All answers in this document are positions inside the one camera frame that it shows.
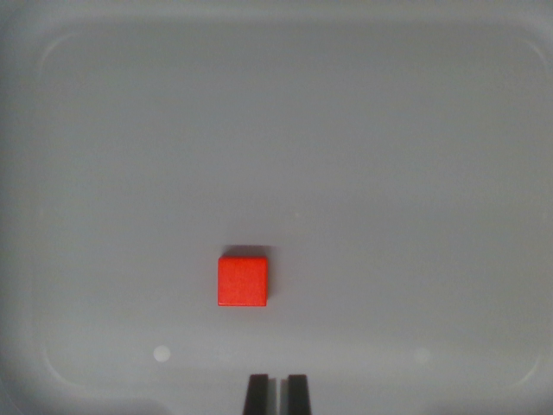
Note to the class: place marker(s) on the white plastic bin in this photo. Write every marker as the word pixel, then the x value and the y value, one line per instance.
pixel 302 151

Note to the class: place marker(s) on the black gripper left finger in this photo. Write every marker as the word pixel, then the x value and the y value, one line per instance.
pixel 257 397

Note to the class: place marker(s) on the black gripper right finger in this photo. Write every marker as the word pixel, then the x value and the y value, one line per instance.
pixel 298 397

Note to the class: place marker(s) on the red cube block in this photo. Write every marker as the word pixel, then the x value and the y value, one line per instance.
pixel 243 281

